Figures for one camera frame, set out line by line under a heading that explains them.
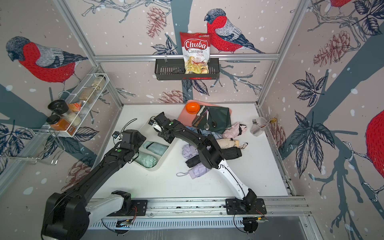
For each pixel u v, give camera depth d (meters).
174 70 1.07
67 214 0.39
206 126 1.07
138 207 0.73
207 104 1.21
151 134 1.04
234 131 0.98
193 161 0.86
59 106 0.62
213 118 1.10
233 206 0.72
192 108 1.14
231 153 0.90
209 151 0.61
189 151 0.88
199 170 0.83
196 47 0.82
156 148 0.92
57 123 0.60
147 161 0.83
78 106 0.70
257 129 1.00
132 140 0.66
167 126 0.73
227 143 0.92
